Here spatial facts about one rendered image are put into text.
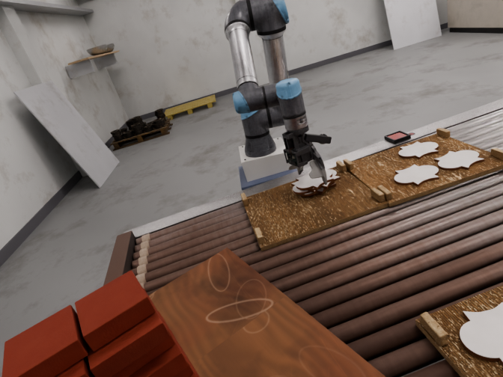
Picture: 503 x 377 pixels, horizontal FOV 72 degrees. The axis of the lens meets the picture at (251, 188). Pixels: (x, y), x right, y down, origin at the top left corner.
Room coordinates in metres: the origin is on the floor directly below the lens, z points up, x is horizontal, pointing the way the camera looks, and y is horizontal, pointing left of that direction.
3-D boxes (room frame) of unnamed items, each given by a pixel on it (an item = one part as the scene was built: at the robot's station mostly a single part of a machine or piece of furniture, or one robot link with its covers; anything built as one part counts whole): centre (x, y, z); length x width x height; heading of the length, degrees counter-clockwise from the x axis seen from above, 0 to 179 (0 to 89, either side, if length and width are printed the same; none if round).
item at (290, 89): (1.08, -0.20, 1.28); 0.09 x 0.08 x 0.11; 174
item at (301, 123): (1.07, -0.20, 1.20); 0.08 x 0.08 x 0.05
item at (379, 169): (1.05, -0.58, 0.93); 0.41 x 0.35 x 0.02; 92
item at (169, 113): (8.42, 0.82, 0.06); 1.31 x 0.90 x 0.12; 88
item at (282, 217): (1.04, -0.17, 0.93); 0.41 x 0.35 x 0.02; 94
